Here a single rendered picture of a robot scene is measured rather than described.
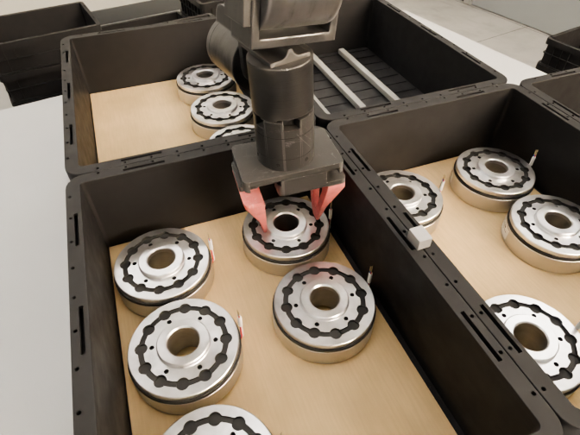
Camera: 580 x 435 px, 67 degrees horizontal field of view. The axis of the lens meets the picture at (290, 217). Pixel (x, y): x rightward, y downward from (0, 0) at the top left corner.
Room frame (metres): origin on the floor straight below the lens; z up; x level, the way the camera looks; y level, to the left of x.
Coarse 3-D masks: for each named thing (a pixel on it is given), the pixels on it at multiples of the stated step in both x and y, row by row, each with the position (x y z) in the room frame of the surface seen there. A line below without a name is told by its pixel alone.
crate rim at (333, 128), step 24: (456, 96) 0.54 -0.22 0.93; (480, 96) 0.54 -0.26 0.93; (528, 96) 0.54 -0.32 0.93; (336, 120) 0.48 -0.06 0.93; (360, 120) 0.48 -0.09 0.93; (360, 168) 0.38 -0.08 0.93; (384, 192) 0.34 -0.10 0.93; (408, 216) 0.31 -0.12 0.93; (432, 240) 0.27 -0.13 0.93; (456, 288) 0.22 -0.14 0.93; (480, 312) 0.20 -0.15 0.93; (504, 336) 0.17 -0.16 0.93; (528, 360) 0.15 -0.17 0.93; (552, 384) 0.14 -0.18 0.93; (552, 408) 0.12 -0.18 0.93; (576, 408) 0.12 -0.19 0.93; (576, 432) 0.11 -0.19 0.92
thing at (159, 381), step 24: (168, 312) 0.24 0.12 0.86; (192, 312) 0.24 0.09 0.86; (216, 312) 0.24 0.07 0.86; (144, 336) 0.22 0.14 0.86; (216, 336) 0.21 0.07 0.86; (144, 360) 0.19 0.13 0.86; (216, 360) 0.19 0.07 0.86; (144, 384) 0.17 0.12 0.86; (168, 384) 0.17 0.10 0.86; (192, 384) 0.17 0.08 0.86; (216, 384) 0.17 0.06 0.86
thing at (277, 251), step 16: (272, 208) 0.39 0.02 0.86; (304, 208) 0.39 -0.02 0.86; (256, 224) 0.36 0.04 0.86; (320, 224) 0.36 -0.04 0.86; (256, 240) 0.34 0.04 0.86; (272, 240) 0.34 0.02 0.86; (288, 240) 0.34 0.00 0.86; (304, 240) 0.34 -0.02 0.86; (320, 240) 0.34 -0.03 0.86; (272, 256) 0.31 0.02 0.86; (288, 256) 0.31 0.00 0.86; (304, 256) 0.31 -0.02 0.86
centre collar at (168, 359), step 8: (184, 320) 0.23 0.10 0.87; (192, 320) 0.23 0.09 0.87; (168, 328) 0.22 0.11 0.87; (176, 328) 0.22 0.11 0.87; (184, 328) 0.22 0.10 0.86; (192, 328) 0.22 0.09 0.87; (200, 328) 0.22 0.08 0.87; (160, 336) 0.21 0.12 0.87; (168, 336) 0.21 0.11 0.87; (200, 336) 0.21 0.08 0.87; (208, 336) 0.21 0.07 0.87; (160, 344) 0.20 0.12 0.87; (200, 344) 0.20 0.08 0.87; (208, 344) 0.20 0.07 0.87; (160, 352) 0.20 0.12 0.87; (168, 352) 0.20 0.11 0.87; (192, 352) 0.20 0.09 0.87; (200, 352) 0.20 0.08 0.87; (168, 360) 0.19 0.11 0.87; (176, 360) 0.19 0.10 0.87; (184, 360) 0.19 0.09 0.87; (192, 360) 0.19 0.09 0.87; (200, 360) 0.19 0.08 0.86; (176, 368) 0.18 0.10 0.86; (184, 368) 0.18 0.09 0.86
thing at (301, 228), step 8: (288, 208) 0.38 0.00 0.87; (272, 216) 0.37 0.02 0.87; (280, 216) 0.37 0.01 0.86; (288, 216) 0.37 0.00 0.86; (296, 216) 0.37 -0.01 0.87; (304, 216) 0.37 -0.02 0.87; (272, 224) 0.36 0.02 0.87; (304, 224) 0.36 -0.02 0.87; (272, 232) 0.34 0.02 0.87; (280, 232) 0.34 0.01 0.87; (288, 232) 0.34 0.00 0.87; (296, 232) 0.34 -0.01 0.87; (304, 232) 0.35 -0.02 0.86
